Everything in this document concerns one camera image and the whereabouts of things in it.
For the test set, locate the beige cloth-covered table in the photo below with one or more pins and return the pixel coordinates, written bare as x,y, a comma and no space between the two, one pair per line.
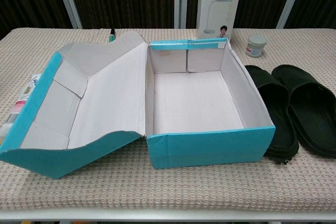
157,192

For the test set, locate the black slipper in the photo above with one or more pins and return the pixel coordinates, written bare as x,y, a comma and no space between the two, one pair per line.
275,119
312,108

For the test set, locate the white lamp carton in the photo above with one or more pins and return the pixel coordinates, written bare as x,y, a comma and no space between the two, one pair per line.
219,6

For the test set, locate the yellow white snack packet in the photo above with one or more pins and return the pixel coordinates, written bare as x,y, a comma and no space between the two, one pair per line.
19,103

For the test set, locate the small grey jar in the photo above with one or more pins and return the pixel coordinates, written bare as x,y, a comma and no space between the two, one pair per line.
256,47

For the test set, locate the light blue shoe box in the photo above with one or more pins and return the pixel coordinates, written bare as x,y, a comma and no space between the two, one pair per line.
197,103

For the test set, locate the green marker pen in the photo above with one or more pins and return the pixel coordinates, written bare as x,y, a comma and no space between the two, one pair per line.
112,35

